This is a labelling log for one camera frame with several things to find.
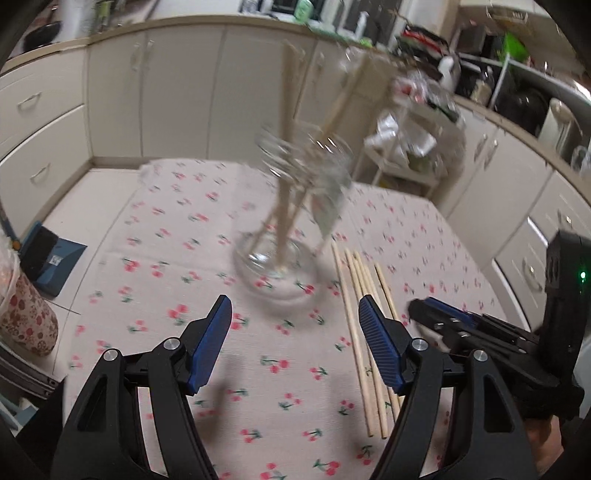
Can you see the crumpled clear plastic bag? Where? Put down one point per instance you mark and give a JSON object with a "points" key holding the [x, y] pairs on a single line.
{"points": [[581, 159]]}

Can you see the person's right hand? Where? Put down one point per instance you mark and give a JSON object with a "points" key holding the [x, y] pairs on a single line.
{"points": [[545, 443]]}

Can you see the stack of pans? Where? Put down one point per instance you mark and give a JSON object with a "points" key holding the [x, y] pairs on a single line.
{"points": [[422, 41]]}

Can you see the white jug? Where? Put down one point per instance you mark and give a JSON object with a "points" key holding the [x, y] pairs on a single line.
{"points": [[449, 74]]}

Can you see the cherry print tablecloth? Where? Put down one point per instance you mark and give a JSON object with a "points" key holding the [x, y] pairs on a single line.
{"points": [[184, 258]]}

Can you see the blue dustpan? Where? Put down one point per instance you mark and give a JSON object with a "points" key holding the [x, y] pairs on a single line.
{"points": [[55, 263]]}

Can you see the white base cabinets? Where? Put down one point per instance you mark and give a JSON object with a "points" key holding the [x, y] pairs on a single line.
{"points": [[175, 92]]}

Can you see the white shelf rack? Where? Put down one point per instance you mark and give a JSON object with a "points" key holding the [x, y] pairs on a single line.
{"points": [[503, 78]]}

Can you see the white rolling cart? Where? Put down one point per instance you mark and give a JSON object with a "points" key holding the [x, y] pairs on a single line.
{"points": [[406, 173]]}

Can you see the black wok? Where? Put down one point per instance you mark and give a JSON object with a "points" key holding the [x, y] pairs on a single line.
{"points": [[41, 37]]}

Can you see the sliding door frame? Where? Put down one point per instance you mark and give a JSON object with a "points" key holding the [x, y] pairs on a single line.
{"points": [[27, 374]]}

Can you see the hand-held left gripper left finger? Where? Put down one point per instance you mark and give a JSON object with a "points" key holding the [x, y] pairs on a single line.
{"points": [[210, 341]]}

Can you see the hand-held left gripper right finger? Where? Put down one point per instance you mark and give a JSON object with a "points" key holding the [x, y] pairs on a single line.
{"points": [[381, 346]]}

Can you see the dark round pot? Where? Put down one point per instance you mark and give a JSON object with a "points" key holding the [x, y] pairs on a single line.
{"points": [[521, 110]]}

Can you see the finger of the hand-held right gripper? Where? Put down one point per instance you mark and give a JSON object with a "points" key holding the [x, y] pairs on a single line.
{"points": [[429, 321], [445, 305]]}

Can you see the glass jar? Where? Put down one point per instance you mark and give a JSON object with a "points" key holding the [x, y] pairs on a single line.
{"points": [[277, 281]]}

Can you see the bunch of wooden chopsticks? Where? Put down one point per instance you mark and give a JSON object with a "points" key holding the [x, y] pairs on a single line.
{"points": [[282, 184]]}

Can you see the white plastic bag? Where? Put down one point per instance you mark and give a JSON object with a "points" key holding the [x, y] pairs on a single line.
{"points": [[392, 134]]}

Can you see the long wooden chopstick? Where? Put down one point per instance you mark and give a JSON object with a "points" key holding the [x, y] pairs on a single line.
{"points": [[385, 290], [352, 272], [351, 332], [361, 272]]}

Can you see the white drawer unit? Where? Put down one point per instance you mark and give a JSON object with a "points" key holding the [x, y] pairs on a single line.
{"points": [[517, 258]]}

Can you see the green box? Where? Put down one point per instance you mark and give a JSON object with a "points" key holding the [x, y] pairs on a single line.
{"points": [[513, 46]]}

